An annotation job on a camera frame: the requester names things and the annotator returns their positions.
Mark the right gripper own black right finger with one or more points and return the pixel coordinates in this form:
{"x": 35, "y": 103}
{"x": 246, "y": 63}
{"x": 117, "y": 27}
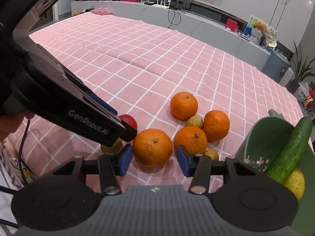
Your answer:
{"x": 201, "y": 167}

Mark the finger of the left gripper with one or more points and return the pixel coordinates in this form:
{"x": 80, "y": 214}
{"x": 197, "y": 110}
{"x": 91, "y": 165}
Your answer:
{"x": 129, "y": 133}
{"x": 97, "y": 99}

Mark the right gripper own black left finger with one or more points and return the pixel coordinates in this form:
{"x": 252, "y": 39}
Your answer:
{"x": 107, "y": 167}

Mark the small brown fruit front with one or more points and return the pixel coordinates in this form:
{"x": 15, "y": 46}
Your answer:
{"x": 213, "y": 154}

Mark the small brown fruit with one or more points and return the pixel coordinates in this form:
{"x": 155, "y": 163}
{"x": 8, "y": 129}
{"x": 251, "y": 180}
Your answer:
{"x": 213, "y": 154}
{"x": 195, "y": 121}

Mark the red apple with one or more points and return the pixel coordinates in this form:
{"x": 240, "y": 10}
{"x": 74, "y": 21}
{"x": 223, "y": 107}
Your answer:
{"x": 130, "y": 120}

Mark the yellow-green fruit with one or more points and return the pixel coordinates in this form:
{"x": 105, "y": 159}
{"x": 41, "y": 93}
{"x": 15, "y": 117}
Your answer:
{"x": 114, "y": 149}

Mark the large front orange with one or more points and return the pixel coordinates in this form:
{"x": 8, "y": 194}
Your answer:
{"x": 152, "y": 148}

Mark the person's left hand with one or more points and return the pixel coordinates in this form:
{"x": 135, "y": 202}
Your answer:
{"x": 10, "y": 124}

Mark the green bowl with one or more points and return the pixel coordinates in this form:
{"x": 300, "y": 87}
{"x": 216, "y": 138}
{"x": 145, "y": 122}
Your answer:
{"x": 263, "y": 142}

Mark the pink checked tablecloth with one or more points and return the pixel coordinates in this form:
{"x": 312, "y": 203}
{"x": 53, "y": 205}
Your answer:
{"x": 137, "y": 68}

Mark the pink plastic container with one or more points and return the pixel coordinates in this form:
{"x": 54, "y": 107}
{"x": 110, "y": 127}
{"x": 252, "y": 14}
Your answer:
{"x": 101, "y": 11}

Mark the green cucumber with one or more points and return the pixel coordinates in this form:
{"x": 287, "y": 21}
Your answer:
{"x": 285, "y": 162}

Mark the large yellow-green lemon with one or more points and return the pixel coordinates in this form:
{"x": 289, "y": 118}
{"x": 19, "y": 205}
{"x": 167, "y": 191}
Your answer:
{"x": 296, "y": 183}

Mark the white router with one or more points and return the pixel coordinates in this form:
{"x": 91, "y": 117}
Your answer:
{"x": 163, "y": 4}

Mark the grey trash bin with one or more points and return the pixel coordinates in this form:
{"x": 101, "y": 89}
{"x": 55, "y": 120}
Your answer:
{"x": 276, "y": 66}

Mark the white TV cabinet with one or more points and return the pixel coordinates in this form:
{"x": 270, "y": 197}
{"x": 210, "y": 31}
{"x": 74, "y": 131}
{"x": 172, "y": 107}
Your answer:
{"x": 187, "y": 23}

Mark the red box on cabinet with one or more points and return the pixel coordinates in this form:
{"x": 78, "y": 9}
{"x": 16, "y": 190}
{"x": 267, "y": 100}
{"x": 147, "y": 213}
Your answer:
{"x": 231, "y": 25}

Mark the teddy bear toy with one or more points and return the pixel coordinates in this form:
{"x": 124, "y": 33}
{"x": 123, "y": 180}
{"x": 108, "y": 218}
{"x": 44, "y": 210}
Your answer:
{"x": 260, "y": 26}

